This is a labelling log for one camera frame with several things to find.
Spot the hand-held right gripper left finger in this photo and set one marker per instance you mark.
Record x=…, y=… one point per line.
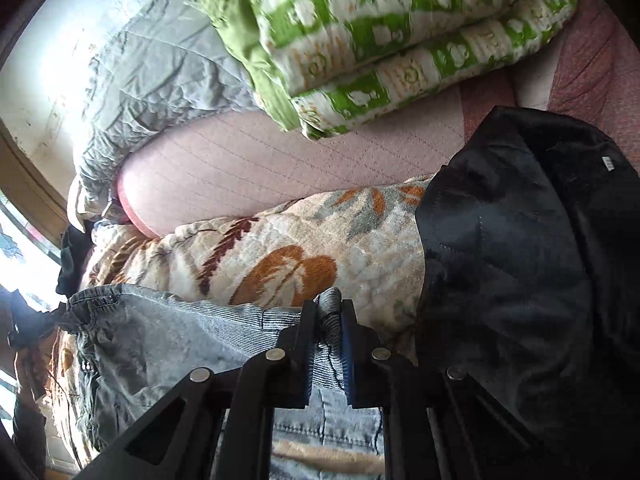
x=304, y=365

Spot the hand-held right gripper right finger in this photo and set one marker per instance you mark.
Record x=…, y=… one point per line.
x=350, y=365

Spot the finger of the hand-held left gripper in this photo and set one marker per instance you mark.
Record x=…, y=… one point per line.
x=31, y=321

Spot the grey-blue denim pants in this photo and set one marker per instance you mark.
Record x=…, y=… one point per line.
x=150, y=340

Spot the black cloth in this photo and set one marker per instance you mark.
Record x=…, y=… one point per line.
x=75, y=265

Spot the leaf-print fleece blanket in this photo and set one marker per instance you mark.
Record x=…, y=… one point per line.
x=280, y=250

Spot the black jacket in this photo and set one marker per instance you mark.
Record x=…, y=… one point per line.
x=500, y=260

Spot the grey quilted blanket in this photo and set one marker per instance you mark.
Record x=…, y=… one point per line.
x=165, y=85

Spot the green and white quilt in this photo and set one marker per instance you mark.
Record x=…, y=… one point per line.
x=350, y=35

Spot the window with wooden frame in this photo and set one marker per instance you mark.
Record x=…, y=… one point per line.
x=25, y=240

